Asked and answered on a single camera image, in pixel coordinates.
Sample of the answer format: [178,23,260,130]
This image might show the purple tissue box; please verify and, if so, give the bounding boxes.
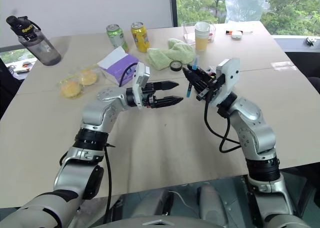
[96,45,140,86]

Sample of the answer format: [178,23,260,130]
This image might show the dark window frame post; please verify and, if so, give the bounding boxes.
[168,0,179,28]

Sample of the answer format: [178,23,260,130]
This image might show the light green towel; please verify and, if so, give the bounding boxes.
[146,37,197,71]

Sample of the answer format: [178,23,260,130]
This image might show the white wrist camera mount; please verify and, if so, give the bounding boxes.
[131,62,152,111]
[208,57,241,106]

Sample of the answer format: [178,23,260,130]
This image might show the dark grey sports water bottle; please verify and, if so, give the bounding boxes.
[5,14,63,67]

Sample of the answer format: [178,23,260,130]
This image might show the small items on side desk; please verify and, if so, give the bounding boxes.
[8,61,32,75]

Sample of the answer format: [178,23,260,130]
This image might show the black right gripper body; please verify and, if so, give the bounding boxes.
[195,71,226,102]

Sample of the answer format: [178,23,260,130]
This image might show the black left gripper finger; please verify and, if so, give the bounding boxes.
[154,80,180,92]
[156,95,185,109]

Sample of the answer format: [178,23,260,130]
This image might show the green drink can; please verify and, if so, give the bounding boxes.
[106,23,130,54]

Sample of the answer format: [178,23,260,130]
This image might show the dark chair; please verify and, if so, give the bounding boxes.
[306,75,320,100]

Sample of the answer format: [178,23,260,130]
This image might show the small white case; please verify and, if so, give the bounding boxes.
[230,30,244,41]

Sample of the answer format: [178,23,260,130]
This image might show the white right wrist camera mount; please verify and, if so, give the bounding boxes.
[208,57,241,106]

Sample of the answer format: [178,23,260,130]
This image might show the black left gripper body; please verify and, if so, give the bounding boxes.
[141,82,161,110]

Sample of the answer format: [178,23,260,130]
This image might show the thin white cable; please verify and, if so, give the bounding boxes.
[167,189,201,218]

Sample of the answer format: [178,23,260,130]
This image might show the blue pen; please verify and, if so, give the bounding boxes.
[185,54,200,98]

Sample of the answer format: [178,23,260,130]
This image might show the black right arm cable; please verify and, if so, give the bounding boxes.
[203,97,241,154]

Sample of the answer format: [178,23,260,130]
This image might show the clear plastic bag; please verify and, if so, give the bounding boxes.
[224,0,267,25]

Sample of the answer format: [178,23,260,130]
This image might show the yellow drink can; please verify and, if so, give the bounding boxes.
[130,21,151,54]

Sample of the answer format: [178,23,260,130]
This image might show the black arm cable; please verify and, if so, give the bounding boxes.
[203,97,241,154]
[103,62,139,225]

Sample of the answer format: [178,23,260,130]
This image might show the black tape roll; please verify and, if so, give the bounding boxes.
[169,60,185,73]

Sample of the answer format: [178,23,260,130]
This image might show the clear bag with yellow food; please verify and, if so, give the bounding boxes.
[78,63,101,87]
[59,74,85,100]

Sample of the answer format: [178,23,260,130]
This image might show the grey rounded shape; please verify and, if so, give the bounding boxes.
[196,182,225,223]

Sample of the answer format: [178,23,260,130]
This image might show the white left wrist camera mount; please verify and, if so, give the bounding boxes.
[131,62,152,111]

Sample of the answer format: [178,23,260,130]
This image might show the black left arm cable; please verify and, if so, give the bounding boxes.
[103,62,139,225]

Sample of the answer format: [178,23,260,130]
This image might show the clear plastic box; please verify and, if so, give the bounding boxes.
[181,20,217,46]

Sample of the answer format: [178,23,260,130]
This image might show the yellow and white paper cup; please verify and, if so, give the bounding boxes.
[194,22,212,52]

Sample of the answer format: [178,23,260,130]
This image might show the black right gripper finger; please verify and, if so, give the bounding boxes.
[182,65,211,81]
[184,72,208,93]

